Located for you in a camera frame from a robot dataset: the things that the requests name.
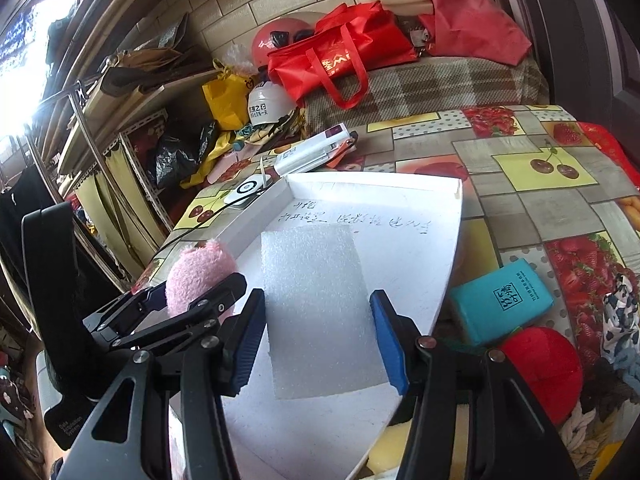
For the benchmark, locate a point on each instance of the pink plush toy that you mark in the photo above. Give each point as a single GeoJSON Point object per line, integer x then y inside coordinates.
{"type": "Point", "coordinates": [197, 270]}

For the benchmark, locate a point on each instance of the plaid blanket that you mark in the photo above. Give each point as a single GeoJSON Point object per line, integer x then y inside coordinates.
{"type": "Point", "coordinates": [440, 85]}

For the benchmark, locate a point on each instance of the brown cardboard pile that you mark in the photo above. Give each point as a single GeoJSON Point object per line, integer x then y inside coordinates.
{"type": "Point", "coordinates": [150, 57]}

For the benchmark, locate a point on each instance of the white cardboard box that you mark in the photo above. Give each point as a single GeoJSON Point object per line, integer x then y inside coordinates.
{"type": "Point", "coordinates": [400, 240]}

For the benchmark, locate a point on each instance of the clear plastic bag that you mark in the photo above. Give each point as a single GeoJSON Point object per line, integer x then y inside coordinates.
{"type": "Point", "coordinates": [237, 57]}

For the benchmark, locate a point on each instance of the black plastic bag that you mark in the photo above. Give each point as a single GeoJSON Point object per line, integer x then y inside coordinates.
{"type": "Point", "coordinates": [175, 157]}

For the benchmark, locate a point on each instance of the white and maroon carton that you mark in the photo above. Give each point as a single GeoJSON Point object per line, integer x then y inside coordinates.
{"type": "Point", "coordinates": [310, 152]}

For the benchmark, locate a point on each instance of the red helmet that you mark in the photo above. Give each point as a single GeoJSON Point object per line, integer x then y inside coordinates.
{"type": "Point", "coordinates": [265, 42]}

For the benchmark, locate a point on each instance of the red cloth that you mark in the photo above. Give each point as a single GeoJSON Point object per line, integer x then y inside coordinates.
{"type": "Point", "coordinates": [617, 150]}

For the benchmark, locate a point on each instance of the fruit print tablecloth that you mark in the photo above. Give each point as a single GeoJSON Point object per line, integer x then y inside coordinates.
{"type": "Point", "coordinates": [525, 210]}

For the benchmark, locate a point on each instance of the black and white scrunchie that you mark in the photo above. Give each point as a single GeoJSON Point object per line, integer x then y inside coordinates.
{"type": "Point", "coordinates": [620, 320]}

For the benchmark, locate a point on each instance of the red tote bag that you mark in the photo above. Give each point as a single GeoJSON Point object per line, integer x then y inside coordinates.
{"type": "Point", "coordinates": [345, 45]}

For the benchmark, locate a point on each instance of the white round device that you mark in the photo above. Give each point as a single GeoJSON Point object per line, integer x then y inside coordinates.
{"type": "Point", "coordinates": [247, 190]}

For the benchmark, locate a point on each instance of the yellow plastic bag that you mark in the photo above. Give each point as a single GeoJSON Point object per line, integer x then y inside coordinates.
{"type": "Point", "coordinates": [225, 97]}

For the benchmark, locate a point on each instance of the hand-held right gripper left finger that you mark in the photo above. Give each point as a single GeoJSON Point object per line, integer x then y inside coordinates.
{"type": "Point", "coordinates": [247, 345]}

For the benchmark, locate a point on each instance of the yellow patterned cloth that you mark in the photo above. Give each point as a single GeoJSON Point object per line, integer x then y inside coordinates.
{"type": "Point", "coordinates": [270, 135]}

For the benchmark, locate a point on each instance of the red non-woven bag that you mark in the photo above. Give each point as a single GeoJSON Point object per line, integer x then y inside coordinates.
{"type": "Point", "coordinates": [470, 25]}

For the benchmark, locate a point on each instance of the teal tissue pack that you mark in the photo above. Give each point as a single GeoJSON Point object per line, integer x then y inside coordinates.
{"type": "Point", "coordinates": [500, 295]}

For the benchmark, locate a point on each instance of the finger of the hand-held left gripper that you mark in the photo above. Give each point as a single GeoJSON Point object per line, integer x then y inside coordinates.
{"type": "Point", "coordinates": [200, 310]}
{"type": "Point", "coordinates": [125, 310]}

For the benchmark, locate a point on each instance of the white helmet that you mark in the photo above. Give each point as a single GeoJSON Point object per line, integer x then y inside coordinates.
{"type": "Point", "coordinates": [270, 105]}

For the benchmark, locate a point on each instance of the black hanging garment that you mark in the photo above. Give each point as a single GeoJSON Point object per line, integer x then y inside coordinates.
{"type": "Point", "coordinates": [10, 200]}

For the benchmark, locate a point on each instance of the red plush toy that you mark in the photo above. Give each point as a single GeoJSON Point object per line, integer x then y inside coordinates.
{"type": "Point", "coordinates": [542, 370]}

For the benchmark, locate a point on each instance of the yellow cloth curtain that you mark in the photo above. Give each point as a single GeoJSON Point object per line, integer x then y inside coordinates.
{"type": "Point", "coordinates": [117, 170]}

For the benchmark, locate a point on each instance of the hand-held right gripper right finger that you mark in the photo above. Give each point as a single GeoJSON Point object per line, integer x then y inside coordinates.
{"type": "Point", "coordinates": [387, 340]}

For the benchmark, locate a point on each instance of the white foam sheet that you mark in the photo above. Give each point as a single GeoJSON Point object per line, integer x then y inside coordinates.
{"type": "Point", "coordinates": [315, 310]}

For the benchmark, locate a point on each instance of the metal shelf rack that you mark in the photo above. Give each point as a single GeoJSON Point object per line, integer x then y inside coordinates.
{"type": "Point", "coordinates": [100, 105]}

